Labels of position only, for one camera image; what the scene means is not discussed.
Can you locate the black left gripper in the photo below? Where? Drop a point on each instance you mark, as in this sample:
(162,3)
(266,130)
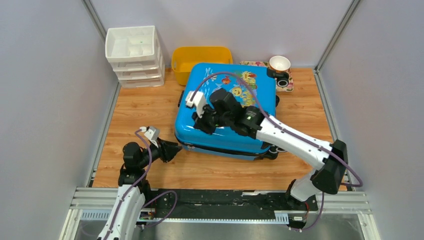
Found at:
(167,150)

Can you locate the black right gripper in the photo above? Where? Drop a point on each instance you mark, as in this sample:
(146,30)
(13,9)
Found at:
(201,124)

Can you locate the blue fish print suitcase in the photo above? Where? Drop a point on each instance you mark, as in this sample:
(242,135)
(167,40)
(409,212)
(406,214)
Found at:
(224,141)

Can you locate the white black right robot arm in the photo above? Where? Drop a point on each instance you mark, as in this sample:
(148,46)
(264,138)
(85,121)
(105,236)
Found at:
(328,160)

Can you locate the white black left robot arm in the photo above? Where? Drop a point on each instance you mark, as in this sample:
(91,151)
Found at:
(133,187)

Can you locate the yellow plastic basket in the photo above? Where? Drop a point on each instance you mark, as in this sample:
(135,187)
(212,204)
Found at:
(186,57)

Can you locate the floral pattern tray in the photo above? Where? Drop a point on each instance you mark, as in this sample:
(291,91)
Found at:
(283,78)

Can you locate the white plastic drawer unit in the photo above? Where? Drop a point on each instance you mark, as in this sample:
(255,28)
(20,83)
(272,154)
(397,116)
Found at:
(135,56)

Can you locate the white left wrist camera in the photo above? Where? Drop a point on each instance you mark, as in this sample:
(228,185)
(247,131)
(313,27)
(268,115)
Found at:
(151,133)

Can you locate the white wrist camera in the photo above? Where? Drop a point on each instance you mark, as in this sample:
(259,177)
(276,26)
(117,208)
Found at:
(197,100)
(151,133)

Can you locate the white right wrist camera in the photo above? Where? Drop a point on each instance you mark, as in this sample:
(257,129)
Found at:
(197,100)

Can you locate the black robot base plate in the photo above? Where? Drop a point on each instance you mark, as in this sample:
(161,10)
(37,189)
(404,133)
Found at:
(222,204)

